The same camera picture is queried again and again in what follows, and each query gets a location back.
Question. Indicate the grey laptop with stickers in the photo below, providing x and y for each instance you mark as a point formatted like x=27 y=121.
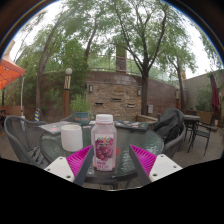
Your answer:
x=55 y=128

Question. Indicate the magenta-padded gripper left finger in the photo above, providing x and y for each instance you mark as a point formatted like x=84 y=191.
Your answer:
x=60 y=167

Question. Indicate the grey utility box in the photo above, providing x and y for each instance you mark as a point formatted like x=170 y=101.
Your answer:
x=150 y=109

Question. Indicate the potted plant in teal pot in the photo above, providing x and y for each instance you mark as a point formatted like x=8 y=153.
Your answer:
x=81 y=108

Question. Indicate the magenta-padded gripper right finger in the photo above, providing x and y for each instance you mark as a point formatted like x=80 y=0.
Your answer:
x=164 y=166

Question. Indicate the orange patio umbrella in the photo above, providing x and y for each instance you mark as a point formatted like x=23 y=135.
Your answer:
x=10 y=71

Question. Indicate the dark round patio table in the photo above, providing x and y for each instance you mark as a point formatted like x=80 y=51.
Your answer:
x=192 y=118

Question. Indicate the black laptop with stickers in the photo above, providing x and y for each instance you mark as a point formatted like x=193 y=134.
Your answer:
x=131 y=125

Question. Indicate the white ceramic cup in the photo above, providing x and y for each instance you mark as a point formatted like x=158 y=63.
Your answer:
x=71 y=138

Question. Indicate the closed maroon patio umbrella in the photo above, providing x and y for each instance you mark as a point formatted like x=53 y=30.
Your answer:
x=215 y=96

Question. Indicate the dark metal patio chair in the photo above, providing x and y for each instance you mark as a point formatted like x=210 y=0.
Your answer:
x=203 y=133

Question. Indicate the black wall lantern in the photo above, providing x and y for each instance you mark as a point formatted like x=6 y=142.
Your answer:
x=139 y=92
x=90 y=88

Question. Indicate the pink juice bottle white cap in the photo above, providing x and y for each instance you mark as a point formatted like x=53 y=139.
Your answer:
x=104 y=140

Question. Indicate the blue yellow striped bollard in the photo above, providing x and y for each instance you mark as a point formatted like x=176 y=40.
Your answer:
x=37 y=115

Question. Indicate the wooden lamp post white globe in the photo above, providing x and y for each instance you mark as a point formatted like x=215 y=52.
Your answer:
x=67 y=90

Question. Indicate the flat round red coaster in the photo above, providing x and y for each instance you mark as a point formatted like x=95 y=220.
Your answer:
x=117 y=151

